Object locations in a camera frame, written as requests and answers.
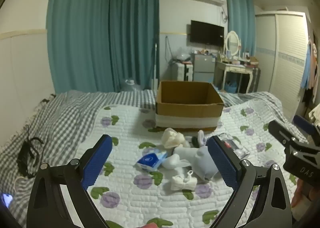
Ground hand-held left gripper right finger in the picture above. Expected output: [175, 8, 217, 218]
[206, 135, 293, 228]

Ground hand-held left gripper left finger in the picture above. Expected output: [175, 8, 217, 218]
[26, 134, 113, 228]

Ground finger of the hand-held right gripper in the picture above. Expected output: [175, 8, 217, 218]
[293, 114, 320, 143]
[268, 120, 300, 152]

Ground clear plastic packet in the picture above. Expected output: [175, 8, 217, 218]
[216, 132, 250, 160]

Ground light grey garment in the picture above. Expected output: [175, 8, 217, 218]
[172, 130, 218, 181]

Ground white sock bundle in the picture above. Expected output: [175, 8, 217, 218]
[171, 170, 198, 191]

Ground blue tissue packet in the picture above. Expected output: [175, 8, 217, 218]
[136, 152, 168, 172]

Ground cream sock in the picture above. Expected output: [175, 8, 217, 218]
[161, 128, 186, 149]

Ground cardboard box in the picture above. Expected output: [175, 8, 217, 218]
[155, 81, 225, 133]

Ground person's right hand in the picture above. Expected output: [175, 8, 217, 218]
[291, 182, 313, 216]

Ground white floral quilt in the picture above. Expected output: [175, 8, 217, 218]
[67, 98, 304, 228]

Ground grey checked bed sheet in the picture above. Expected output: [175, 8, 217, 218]
[0, 90, 283, 226]

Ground hanging clothes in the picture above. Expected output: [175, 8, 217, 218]
[300, 39, 319, 104]

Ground white wardrobe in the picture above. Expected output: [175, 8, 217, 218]
[254, 11, 309, 121]

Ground white dressing table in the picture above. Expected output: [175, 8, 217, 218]
[215, 60, 260, 94]

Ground clear water jug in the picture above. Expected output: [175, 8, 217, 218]
[121, 78, 143, 92]

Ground small grey fridge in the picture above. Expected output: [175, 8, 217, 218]
[191, 53, 216, 83]

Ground smartphone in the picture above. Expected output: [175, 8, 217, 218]
[1, 192, 13, 209]

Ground white suitcase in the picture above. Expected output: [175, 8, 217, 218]
[172, 62, 193, 82]

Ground oval white mirror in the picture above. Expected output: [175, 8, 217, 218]
[224, 31, 242, 57]

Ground metal stand pole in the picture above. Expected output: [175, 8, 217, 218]
[152, 38, 159, 91]

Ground narrow teal curtain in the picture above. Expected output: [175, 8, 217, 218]
[226, 0, 257, 59]

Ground white plastic bag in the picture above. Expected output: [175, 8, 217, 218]
[175, 47, 192, 62]

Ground wide teal curtain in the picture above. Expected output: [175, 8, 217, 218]
[46, 0, 160, 94]

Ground black strap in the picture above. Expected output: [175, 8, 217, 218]
[17, 136, 45, 178]

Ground black wall television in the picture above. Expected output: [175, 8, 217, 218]
[190, 20, 225, 47]

